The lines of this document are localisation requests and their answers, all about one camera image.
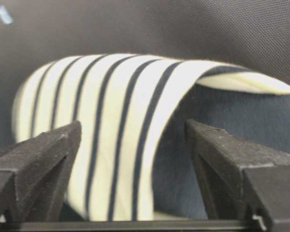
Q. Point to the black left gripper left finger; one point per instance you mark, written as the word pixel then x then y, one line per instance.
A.
pixel 34 174

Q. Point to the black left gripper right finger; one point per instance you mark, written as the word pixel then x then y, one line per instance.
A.
pixel 239 179

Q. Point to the small light blue tape piece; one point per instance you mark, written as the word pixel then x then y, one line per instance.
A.
pixel 5 16

